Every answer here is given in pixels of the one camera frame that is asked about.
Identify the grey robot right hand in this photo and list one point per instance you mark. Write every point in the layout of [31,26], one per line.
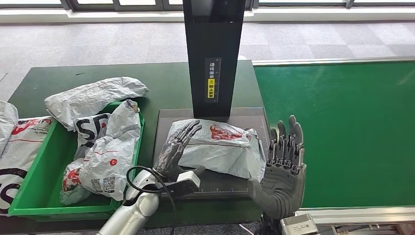
[285,181]

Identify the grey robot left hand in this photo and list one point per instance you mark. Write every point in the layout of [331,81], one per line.
[172,155]

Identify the white mailer black red print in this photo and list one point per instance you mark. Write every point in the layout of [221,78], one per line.
[107,155]

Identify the plain grey mailer parcel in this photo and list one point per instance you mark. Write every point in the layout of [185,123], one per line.
[94,97]

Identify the green conveyor belt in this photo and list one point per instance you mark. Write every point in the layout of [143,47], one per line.
[356,113]

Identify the yellow black column label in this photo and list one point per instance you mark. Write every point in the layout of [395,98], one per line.
[211,88]

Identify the black scanner column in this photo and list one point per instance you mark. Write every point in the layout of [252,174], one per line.
[201,65]

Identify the green plastic crate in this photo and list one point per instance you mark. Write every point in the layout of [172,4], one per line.
[42,181]

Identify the large white printed bag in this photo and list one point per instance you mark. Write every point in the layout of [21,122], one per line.
[16,155]

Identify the white window sill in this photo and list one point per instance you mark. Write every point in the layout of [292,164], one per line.
[97,16]

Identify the grey plastic bag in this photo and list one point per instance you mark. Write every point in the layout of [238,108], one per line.
[6,123]

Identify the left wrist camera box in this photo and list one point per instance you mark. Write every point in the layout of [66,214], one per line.
[183,183]

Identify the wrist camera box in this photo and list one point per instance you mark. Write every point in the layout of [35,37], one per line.
[183,183]
[298,224]

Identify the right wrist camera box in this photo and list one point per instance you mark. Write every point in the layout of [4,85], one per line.
[298,224]

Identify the black scanner base plate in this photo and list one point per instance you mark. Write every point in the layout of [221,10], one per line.
[214,185]

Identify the aluminium conveyor side rail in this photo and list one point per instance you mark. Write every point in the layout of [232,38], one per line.
[324,61]

